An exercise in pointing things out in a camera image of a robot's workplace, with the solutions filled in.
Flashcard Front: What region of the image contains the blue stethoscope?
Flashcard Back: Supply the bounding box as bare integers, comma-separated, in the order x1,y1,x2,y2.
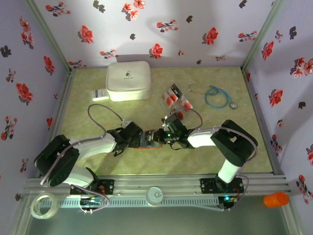
187,82,239,110

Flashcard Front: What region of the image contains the aluminium mounting rail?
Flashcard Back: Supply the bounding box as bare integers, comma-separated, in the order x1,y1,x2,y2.
23,172,292,196

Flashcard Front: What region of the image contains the white slotted cable duct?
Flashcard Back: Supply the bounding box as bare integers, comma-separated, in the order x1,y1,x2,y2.
58,197,220,209

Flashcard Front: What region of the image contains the small white medicine box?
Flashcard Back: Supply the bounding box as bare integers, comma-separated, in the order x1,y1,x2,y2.
91,89,110,102

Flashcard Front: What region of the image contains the grey right arm cable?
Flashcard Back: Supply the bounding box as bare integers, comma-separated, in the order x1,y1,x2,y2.
168,107,259,212

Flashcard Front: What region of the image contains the orange pill bottle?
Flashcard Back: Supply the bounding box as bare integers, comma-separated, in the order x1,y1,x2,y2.
263,191,290,209

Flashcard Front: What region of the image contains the aluminium side rail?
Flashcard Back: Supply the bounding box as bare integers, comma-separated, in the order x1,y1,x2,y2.
39,68,76,178
242,67,286,176

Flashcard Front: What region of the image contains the white round jar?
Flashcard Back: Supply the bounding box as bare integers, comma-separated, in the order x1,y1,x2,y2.
145,186,164,208

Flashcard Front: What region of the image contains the white april credit card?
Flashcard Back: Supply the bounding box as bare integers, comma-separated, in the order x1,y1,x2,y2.
178,96,194,112
161,92,175,108
171,109,186,121
166,89,179,102

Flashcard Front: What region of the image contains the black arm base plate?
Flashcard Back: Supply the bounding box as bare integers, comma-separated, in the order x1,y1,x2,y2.
69,179,115,196
200,177,245,194

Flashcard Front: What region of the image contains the white zipped medicine pouch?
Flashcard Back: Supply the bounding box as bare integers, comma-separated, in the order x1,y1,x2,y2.
105,60,152,102

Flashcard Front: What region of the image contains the white plastic container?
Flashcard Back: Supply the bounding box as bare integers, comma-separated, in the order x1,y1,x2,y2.
79,195,105,213

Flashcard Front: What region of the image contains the clear tape roll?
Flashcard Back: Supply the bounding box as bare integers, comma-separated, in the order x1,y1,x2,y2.
30,192,61,220

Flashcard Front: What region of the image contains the electronics board with wires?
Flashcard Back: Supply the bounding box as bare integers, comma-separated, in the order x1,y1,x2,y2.
219,195,242,212

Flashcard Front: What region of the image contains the grey left arm cable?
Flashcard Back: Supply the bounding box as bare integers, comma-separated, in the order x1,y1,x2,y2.
40,104,133,186

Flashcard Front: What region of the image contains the aluminium corner post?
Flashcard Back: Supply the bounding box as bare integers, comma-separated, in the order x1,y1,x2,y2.
24,0,75,74
242,0,286,71

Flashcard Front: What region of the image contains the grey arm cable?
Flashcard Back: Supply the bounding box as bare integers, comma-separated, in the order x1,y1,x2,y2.
168,107,259,212
40,104,133,186

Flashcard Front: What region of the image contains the black VIP credit card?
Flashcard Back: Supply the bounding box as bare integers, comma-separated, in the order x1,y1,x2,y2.
141,131,154,147
170,83,184,96

